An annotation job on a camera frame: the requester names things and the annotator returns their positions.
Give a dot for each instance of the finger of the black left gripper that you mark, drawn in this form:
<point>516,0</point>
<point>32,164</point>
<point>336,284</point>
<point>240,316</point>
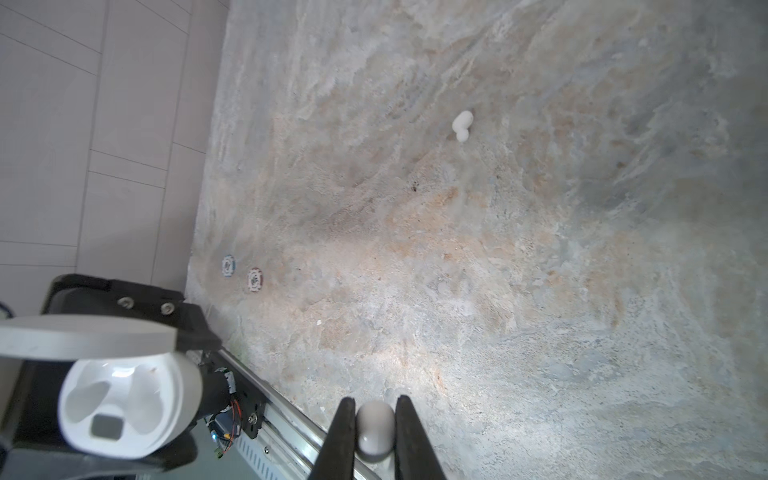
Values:
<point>89,295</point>
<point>50,457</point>

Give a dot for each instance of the white earbud charging case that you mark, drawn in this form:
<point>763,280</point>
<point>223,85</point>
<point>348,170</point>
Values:
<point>128,393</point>

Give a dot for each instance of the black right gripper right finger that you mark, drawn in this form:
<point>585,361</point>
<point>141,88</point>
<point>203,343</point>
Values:
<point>415,458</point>

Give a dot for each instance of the white earbud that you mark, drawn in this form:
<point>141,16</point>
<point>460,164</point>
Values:
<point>375,430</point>
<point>461,125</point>

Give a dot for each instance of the round patterned token right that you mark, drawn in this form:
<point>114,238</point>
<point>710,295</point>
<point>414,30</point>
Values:
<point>254,280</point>

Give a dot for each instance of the round patterned token left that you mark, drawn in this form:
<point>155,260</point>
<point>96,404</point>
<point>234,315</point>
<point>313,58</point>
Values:
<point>228,266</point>

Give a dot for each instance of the round patterned token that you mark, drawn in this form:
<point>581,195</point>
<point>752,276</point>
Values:
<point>228,266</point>
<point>254,280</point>

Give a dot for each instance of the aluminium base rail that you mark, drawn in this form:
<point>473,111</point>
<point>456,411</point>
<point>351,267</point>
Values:
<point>288,441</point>

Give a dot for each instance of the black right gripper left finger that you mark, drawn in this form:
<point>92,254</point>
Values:
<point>336,458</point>

